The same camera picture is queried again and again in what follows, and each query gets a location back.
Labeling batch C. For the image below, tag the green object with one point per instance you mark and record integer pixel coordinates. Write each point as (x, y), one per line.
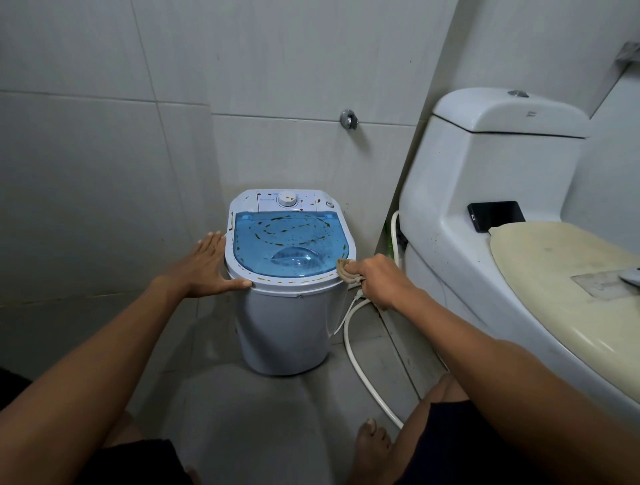
(388, 242)

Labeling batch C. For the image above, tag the person's right hand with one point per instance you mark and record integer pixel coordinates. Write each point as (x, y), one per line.
(382, 282)

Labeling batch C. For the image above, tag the chrome flush button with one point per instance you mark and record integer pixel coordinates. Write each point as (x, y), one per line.
(518, 93)

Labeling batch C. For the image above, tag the person's left leg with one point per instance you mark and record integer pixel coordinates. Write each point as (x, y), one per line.
(122, 429)

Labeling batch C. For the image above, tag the person's right forearm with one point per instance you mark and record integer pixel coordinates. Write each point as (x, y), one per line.
(510, 384)

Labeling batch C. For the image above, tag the blue transparent washer lid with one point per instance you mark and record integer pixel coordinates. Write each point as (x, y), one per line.
(290, 240)

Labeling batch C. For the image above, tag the person's left forearm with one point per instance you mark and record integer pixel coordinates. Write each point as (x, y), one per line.
(80, 379)

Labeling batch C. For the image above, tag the person's leg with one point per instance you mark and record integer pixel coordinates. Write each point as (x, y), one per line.
(122, 429)
(390, 449)

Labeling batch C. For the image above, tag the person's left thumb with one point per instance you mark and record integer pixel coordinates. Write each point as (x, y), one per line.
(237, 285)

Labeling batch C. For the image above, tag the person's right leg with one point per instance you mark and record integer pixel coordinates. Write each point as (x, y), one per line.
(390, 449)

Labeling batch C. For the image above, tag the person's left hand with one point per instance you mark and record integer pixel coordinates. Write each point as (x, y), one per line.
(200, 275)

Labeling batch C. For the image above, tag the black smartphone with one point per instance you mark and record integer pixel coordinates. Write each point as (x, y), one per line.
(496, 215)

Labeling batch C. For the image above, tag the white mini washing machine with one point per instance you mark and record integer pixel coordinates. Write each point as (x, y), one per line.
(285, 325)

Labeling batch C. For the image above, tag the cream toilet seat lid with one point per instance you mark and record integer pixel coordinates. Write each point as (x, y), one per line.
(555, 280)

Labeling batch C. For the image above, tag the white toilet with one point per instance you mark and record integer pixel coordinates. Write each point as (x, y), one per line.
(480, 170)

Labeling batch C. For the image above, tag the person's right fingers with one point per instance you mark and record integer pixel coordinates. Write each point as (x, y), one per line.
(357, 270)

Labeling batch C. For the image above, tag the black shorts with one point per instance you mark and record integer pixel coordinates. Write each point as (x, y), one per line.
(465, 449)

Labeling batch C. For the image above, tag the chrome wall valve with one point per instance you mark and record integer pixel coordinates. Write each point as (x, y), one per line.
(349, 120)

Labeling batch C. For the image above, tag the small white object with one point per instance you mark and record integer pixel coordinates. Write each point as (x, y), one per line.
(631, 277)

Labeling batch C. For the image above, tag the grey sheet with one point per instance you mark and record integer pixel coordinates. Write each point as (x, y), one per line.
(597, 286)

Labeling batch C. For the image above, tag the beige cleaning cloth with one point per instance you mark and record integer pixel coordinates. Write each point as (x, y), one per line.
(343, 272)

